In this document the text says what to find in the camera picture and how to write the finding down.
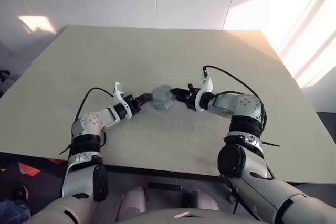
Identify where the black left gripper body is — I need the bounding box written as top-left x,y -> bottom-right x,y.
123,94 -> 142,116

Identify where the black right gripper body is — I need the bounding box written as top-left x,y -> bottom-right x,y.
184,84 -> 200,111

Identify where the grey ribbed round lid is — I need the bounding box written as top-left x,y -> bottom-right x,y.
151,84 -> 175,104

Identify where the red flat object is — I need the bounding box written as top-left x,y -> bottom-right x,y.
46,157 -> 68,165

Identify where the beige left robot knee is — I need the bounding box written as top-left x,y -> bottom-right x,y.
117,185 -> 148,221

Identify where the beige robot knee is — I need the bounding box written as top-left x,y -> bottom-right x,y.
117,185 -> 148,221
185,189 -> 220,211

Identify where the beige right robot knee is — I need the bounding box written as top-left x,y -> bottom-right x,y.
185,189 -> 220,211

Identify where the beige robot torso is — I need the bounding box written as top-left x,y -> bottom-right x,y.
115,208 -> 263,224

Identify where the red paper sheet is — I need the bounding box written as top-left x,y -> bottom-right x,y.
18,162 -> 41,177

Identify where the black shoe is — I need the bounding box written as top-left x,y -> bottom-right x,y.
12,184 -> 29,200

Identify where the blue jeans leg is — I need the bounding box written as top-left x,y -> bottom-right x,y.
0,199 -> 31,222

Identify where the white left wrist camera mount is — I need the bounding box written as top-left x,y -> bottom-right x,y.
113,81 -> 132,119

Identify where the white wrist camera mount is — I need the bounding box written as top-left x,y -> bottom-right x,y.
113,81 -> 132,119
195,70 -> 214,112

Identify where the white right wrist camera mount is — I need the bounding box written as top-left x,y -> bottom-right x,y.
195,70 -> 214,112

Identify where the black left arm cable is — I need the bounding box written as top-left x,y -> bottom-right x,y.
75,87 -> 116,122

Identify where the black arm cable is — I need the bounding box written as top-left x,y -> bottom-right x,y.
202,65 -> 269,132
75,87 -> 116,122

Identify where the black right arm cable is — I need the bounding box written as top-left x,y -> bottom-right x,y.
202,65 -> 269,132

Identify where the black table frame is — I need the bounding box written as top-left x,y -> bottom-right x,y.
0,152 -> 224,183

